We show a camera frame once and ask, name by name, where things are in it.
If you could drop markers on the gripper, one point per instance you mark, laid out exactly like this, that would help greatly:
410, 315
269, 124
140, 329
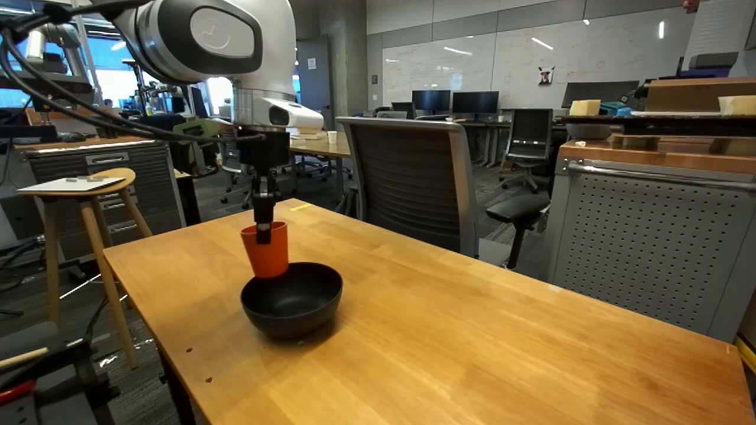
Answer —
264, 150

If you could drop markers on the orange cup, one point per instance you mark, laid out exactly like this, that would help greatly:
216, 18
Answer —
269, 260

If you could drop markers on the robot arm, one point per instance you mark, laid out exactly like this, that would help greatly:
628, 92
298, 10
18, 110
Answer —
277, 35

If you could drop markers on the white paper cup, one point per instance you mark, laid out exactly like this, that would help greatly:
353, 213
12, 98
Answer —
332, 137

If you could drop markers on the black bowl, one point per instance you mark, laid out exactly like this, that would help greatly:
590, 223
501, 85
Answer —
292, 307

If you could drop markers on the grey bowl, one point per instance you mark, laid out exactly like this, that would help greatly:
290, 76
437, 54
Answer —
588, 131

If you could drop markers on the wooden table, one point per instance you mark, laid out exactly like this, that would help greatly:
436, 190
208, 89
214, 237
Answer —
319, 146

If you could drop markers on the yellow tape strip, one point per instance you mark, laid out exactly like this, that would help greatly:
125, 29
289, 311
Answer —
301, 206

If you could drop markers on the grey door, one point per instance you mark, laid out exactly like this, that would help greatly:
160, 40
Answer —
313, 82

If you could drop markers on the grey drawer cabinet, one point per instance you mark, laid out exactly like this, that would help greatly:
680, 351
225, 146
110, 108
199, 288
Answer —
150, 177

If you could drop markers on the grey mesh office chair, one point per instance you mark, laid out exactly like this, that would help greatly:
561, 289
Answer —
413, 177

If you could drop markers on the wooden stool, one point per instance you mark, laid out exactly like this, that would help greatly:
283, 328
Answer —
94, 212

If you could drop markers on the white sheet of paper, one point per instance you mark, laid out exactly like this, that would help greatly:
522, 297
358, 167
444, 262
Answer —
65, 185

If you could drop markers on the row of monitors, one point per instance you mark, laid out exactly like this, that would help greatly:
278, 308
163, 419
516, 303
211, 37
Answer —
475, 101

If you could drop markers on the whiteboard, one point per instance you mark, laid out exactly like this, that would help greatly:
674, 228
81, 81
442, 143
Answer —
472, 65

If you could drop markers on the black office chair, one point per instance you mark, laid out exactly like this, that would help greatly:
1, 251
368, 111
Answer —
530, 133

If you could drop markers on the small picture on whiteboard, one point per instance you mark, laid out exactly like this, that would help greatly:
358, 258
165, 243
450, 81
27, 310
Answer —
545, 75

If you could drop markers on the yellow sponge block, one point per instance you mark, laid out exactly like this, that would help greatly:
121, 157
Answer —
738, 105
585, 107

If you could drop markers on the dark monitor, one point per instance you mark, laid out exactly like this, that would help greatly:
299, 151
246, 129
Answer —
599, 94

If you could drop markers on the teal box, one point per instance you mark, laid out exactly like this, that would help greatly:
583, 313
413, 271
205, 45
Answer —
614, 108

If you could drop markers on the grey perforated metal cart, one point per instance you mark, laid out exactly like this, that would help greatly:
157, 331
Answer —
649, 248

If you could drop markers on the cardboard box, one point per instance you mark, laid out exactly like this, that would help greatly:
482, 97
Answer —
691, 94

